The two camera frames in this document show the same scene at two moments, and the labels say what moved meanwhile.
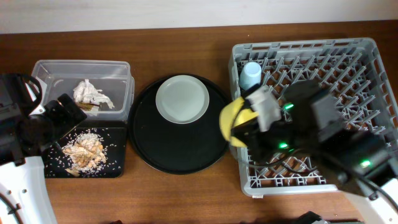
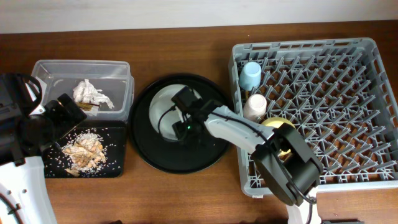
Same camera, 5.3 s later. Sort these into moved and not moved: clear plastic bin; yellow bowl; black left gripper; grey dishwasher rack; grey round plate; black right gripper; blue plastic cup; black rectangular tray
Moved: grey round plate; yellow bowl; black right gripper
Not moved: blue plastic cup; black rectangular tray; grey dishwasher rack; black left gripper; clear plastic bin
